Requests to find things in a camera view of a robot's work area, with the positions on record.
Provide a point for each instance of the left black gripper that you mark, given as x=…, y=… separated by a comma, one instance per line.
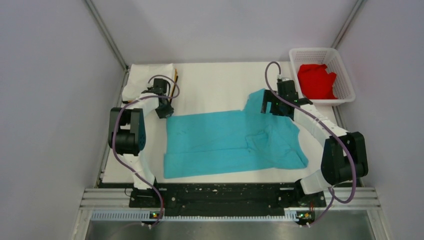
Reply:
x=169, y=110

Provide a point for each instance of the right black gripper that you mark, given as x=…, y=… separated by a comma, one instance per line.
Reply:
x=267, y=97

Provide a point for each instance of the teal t shirt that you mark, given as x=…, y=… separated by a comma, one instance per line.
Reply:
x=231, y=141

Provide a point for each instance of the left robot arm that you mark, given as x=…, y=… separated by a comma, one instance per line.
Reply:
x=127, y=136

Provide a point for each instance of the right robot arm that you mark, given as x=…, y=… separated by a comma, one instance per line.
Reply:
x=344, y=155

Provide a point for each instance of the red t shirt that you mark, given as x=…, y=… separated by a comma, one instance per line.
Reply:
x=315, y=82

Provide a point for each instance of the folded white t shirt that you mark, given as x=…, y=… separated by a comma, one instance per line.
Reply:
x=139, y=76

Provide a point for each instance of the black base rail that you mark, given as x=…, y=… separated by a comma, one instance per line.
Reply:
x=225, y=199

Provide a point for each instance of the white slotted cable duct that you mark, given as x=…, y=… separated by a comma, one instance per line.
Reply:
x=151, y=216

